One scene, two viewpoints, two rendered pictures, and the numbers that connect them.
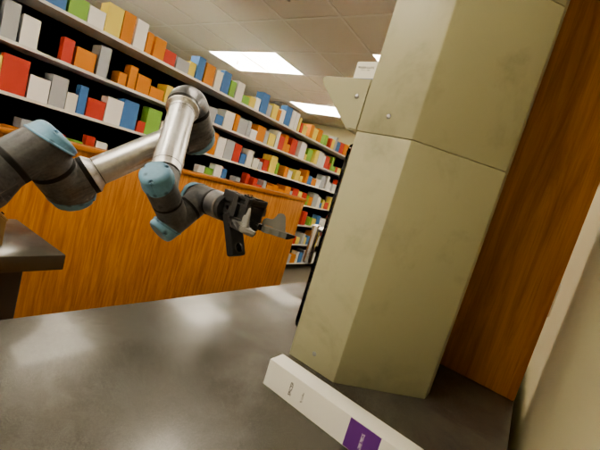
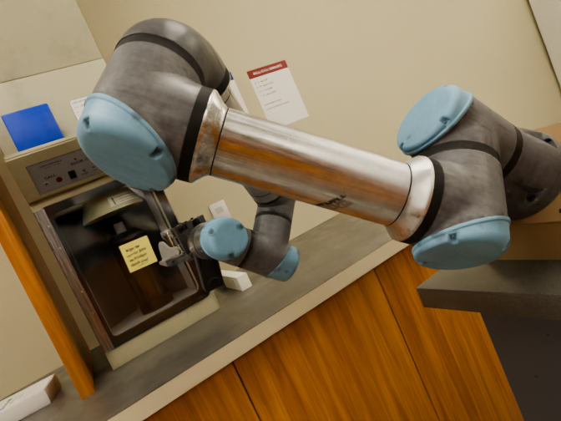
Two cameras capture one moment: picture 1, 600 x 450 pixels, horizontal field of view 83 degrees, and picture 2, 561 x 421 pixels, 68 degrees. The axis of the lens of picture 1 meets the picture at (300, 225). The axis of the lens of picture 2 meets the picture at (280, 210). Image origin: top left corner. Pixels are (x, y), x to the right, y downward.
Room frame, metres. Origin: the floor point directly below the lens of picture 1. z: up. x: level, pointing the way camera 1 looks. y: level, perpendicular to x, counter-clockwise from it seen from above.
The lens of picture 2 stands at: (1.56, 0.78, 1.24)
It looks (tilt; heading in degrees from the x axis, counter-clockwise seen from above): 5 degrees down; 210
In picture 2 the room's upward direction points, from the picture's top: 24 degrees counter-clockwise
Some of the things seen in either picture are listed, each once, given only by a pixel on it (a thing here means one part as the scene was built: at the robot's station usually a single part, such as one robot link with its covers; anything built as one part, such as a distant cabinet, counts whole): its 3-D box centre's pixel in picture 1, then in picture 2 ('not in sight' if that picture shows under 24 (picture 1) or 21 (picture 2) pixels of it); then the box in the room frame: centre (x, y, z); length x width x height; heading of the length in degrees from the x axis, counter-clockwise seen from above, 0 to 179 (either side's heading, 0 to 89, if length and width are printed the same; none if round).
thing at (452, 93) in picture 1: (427, 200); (105, 214); (0.74, -0.25, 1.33); 0.32 x 0.25 x 0.77; 146
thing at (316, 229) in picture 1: (318, 245); (174, 245); (0.74, -0.05, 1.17); 0.05 x 0.03 x 0.10; 56
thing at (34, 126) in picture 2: not in sight; (35, 133); (0.90, -0.14, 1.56); 0.10 x 0.10 x 0.09; 56
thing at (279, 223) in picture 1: (279, 224); (165, 253); (0.87, 0.05, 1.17); 0.09 x 0.03 x 0.06; 91
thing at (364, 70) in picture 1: (369, 80); not in sight; (0.78, -0.06, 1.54); 0.05 x 0.05 x 0.06; 53
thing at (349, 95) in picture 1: (370, 126); (85, 158); (0.84, -0.09, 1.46); 0.32 x 0.11 x 0.10; 146
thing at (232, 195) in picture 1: (240, 211); (197, 239); (0.88, 0.16, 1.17); 0.12 x 0.08 x 0.09; 55
